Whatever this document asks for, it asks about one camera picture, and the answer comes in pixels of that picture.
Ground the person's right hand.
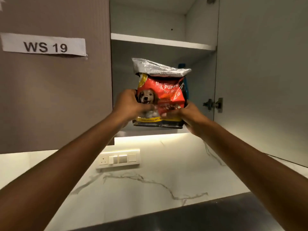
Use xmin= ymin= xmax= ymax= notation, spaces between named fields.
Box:
xmin=161 ymin=100 xmax=210 ymax=138

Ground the person's left hand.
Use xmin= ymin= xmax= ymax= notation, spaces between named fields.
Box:
xmin=112 ymin=89 xmax=155 ymax=123

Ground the red dog food bag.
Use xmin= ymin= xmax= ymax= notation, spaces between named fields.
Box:
xmin=132 ymin=58 xmax=192 ymax=129

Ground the person's right forearm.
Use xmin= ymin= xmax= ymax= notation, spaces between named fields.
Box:
xmin=192 ymin=121 xmax=308 ymax=231

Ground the person's left forearm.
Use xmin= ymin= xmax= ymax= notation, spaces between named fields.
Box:
xmin=0 ymin=111 xmax=128 ymax=231

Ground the metal cabinet hinge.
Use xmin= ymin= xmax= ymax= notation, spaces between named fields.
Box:
xmin=203 ymin=98 xmax=223 ymax=113

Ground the white cabinet shelf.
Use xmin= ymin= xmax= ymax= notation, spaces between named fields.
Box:
xmin=111 ymin=33 xmax=216 ymax=51

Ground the grey cabinet door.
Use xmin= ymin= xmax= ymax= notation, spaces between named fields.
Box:
xmin=0 ymin=0 xmax=115 ymax=154

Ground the open white cabinet door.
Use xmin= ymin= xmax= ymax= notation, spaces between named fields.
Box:
xmin=214 ymin=0 xmax=308 ymax=168

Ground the white paper label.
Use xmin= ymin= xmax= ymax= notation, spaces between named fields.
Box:
xmin=0 ymin=32 xmax=87 ymax=57

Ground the white wall switch panel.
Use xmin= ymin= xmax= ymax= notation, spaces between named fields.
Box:
xmin=96 ymin=149 xmax=141 ymax=169

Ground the white wall cabinet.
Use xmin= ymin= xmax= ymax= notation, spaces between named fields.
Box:
xmin=109 ymin=0 xmax=220 ymax=137

